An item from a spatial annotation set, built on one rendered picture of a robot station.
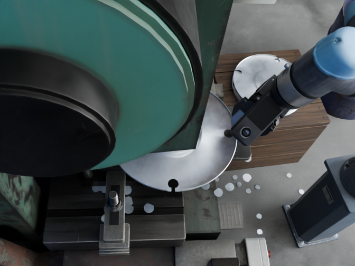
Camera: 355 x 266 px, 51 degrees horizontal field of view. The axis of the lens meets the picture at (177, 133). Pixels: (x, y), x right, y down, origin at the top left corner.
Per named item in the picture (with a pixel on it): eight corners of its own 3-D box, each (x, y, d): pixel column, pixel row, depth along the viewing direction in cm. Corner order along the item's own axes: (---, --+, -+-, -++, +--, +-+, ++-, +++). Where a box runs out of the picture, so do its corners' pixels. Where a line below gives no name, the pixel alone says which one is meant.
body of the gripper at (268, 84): (282, 110, 80) (320, 87, 69) (261, 135, 76) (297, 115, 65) (258, 84, 80) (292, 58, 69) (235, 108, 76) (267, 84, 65)
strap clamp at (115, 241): (130, 180, 85) (129, 160, 77) (129, 255, 77) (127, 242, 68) (104, 180, 85) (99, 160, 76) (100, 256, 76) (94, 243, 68)
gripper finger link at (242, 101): (246, 121, 81) (267, 107, 74) (241, 126, 81) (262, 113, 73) (231, 106, 81) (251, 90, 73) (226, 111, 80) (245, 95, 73)
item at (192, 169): (113, 78, 90) (113, 76, 90) (231, 84, 93) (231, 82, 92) (102, 190, 76) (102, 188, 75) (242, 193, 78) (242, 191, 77)
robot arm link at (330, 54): (383, 79, 53) (334, 60, 51) (330, 106, 63) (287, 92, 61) (382, 34, 56) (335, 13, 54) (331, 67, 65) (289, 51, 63)
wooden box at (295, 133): (274, 96, 191) (298, 48, 161) (298, 162, 172) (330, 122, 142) (198, 103, 185) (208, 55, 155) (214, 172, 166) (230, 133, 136)
